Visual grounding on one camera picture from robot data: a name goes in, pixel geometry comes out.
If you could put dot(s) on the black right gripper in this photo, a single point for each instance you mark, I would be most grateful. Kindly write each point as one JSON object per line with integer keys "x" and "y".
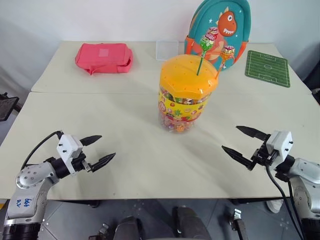
{"x": 261, "y": 156}

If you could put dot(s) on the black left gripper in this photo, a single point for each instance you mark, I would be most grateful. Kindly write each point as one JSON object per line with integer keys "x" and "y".
{"x": 78, "y": 163}

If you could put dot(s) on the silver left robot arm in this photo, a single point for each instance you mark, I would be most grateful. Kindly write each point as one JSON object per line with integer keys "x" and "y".
{"x": 30, "y": 180}

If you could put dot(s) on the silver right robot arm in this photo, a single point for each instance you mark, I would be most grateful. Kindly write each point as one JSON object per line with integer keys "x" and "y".
{"x": 306, "y": 175}

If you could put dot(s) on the yellow-wrapped lollipop orange stick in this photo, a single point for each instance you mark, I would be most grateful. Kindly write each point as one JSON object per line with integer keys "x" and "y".
{"x": 228, "y": 53}

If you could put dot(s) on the green-wrapped lollipop green stick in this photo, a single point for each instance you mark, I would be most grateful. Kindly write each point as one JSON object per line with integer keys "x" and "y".
{"x": 207, "y": 42}

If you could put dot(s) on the white shoe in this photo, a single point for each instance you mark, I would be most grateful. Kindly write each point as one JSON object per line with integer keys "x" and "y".
{"x": 274, "y": 205}

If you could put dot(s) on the clear candy jar yellow label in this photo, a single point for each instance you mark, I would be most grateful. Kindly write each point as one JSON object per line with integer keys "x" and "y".
{"x": 180, "y": 112}

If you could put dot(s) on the green football field mat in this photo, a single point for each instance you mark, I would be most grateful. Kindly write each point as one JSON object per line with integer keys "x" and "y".
{"x": 268, "y": 67}

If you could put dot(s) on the dark rounded grey shape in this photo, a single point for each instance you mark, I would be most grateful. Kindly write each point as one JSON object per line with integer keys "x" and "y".
{"x": 190, "y": 223}
{"x": 127, "y": 228}

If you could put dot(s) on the dark object beside table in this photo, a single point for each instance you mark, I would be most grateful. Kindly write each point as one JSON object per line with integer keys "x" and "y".
{"x": 313, "y": 87}

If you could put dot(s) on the orange perforated jar lid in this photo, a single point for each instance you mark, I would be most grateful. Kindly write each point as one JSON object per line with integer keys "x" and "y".
{"x": 185, "y": 75}

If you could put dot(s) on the pink fabric pouch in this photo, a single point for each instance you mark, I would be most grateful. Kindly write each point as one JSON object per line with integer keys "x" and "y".
{"x": 102, "y": 57}

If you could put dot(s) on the black device on stand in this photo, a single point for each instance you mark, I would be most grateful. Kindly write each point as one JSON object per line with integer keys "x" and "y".
{"x": 6, "y": 106}

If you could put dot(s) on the teal dinosaur backpack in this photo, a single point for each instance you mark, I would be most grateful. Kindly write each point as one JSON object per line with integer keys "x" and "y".
{"x": 240, "y": 30}

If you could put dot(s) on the clear plastic square box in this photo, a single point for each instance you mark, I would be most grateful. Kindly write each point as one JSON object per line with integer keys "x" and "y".
{"x": 167, "y": 50}

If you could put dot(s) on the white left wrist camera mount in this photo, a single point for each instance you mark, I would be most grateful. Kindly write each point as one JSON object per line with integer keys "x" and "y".
{"x": 68, "y": 147}

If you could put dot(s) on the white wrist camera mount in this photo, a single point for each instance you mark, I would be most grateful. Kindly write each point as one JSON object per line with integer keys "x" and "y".
{"x": 68, "y": 147}
{"x": 280, "y": 143}

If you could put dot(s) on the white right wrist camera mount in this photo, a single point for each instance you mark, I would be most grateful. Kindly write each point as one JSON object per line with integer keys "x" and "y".
{"x": 280, "y": 143}

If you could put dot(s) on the black metal clamp bracket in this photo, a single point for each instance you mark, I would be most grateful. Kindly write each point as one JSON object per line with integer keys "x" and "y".
{"x": 238, "y": 223}

